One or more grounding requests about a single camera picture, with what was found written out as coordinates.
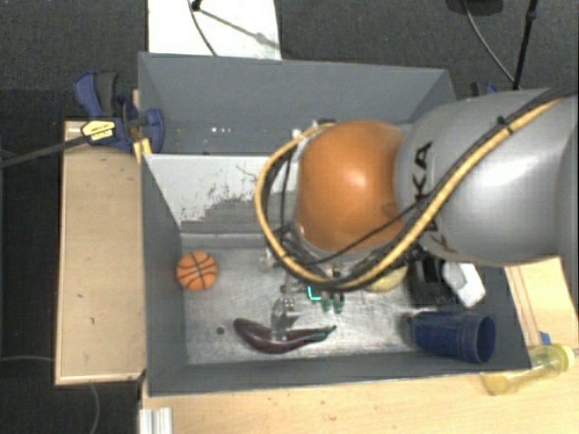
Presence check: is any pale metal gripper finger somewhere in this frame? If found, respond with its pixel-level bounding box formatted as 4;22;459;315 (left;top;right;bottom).
282;299;303;334
270;298;287;344

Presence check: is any purple toy eggplant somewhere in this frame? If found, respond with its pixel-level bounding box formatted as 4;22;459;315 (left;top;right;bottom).
233;317;338;355

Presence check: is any yellow toy fruit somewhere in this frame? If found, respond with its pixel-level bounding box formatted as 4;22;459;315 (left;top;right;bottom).
364;267;409;294

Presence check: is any orange toy basketball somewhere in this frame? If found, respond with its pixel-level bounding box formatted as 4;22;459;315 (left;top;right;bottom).
176;250;220;293

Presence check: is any black box-shaped object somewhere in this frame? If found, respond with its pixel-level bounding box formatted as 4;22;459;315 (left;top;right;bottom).
406;254;455;307

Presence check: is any dark blue cup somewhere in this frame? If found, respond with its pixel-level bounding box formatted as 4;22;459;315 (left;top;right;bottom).
403;310;498;365

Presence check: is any pale wood flat board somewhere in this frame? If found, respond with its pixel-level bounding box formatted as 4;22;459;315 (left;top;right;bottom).
54;120;148;387

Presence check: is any grey metal bin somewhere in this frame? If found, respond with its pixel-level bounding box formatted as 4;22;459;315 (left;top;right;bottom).
137;52;533;398

